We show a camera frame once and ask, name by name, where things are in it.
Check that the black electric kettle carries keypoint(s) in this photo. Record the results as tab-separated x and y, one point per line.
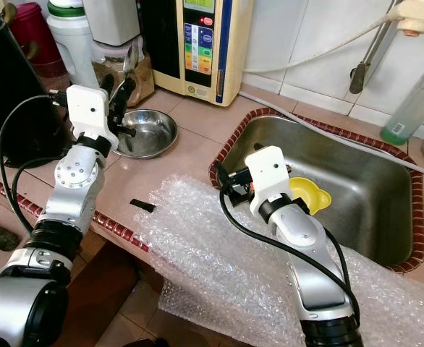
17	79

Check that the small steel bowl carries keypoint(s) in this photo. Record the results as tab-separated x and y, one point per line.
154	136

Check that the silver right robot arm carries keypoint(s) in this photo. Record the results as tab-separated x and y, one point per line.
313	253

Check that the maroon plastic cup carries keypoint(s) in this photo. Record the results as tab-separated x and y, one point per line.
42	36

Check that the stainless steel sink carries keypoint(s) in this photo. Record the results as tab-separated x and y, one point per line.
364	188

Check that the clear bottle green liquid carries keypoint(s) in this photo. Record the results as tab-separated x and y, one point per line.
411	108

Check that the white bottle green band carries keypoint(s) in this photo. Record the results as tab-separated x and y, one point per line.
74	50

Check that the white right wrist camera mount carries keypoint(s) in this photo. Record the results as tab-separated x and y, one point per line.
266	173

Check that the white grinder jar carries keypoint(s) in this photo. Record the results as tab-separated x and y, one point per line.
111	22

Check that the brown spice jar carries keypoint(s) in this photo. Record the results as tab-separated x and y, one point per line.
140	72

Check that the short black piece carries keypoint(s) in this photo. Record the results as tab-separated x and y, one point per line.
143	206

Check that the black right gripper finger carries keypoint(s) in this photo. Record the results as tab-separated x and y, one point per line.
257	147

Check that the steel faucet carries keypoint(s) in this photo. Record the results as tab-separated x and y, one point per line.
357	76

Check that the cream water ionizer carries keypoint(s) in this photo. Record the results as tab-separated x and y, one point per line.
201	50

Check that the clear bubble wrap sheet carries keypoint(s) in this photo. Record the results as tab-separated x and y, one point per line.
226	267

